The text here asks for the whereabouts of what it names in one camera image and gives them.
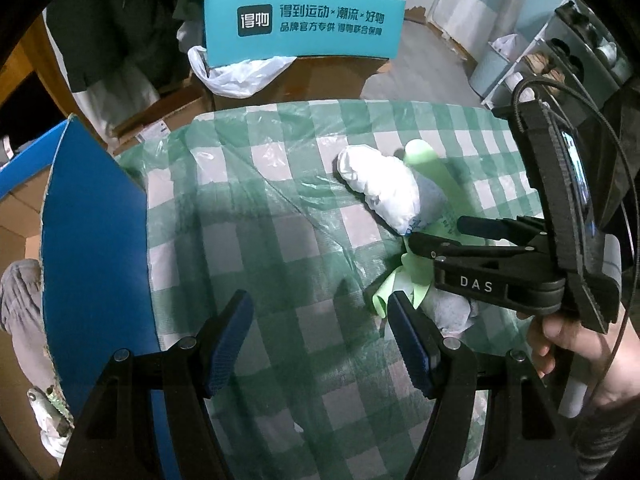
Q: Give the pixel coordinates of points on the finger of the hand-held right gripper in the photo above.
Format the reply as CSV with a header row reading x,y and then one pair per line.
x,y
450,249
500,229

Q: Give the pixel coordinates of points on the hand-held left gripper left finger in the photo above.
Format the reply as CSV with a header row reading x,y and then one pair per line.
x,y
227,345

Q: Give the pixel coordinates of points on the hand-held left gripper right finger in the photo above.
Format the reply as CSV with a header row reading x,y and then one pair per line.
x,y
412,345

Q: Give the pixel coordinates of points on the blue-grey sock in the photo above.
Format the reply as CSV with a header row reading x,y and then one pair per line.
x,y
432,200

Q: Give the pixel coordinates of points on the light green sock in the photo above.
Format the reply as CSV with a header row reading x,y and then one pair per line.
x,y
425,165

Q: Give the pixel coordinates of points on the white sock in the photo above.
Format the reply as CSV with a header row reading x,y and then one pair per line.
x,y
50,420
385,185

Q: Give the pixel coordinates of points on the blue cardboard shoe box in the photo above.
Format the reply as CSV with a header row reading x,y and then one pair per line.
x,y
95,240

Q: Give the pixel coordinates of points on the pinkish grey sock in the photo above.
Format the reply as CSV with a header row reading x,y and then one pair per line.
x,y
22,320

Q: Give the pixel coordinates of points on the person's right forearm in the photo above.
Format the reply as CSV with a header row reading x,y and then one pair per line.
x,y
610,440

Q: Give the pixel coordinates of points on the person's right hand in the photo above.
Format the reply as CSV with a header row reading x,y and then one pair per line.
x,y
615,365

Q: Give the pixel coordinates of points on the green checked tablecloth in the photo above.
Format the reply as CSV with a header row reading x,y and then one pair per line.
x,y
300,210

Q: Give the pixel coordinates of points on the light blue trash bin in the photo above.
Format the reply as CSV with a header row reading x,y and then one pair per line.
x,y
492,75

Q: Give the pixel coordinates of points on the group of shoes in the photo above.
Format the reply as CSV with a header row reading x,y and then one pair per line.
x,y
545,62

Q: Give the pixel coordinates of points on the shoe rack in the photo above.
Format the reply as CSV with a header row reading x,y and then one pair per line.
x,y
565,50

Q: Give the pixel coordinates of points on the white door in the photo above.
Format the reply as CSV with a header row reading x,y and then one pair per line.
x,y
475,5

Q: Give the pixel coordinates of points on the labelled brown cardboard box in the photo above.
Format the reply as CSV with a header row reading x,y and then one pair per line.
x,y
160,120

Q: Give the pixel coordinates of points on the teal printed box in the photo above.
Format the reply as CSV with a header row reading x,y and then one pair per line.
x,y
305,25

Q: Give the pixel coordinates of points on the white plastic bag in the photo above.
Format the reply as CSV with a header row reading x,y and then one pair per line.
x,y
240,77

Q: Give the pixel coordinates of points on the black jacket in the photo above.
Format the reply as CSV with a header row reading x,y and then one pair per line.
x,y
115,25

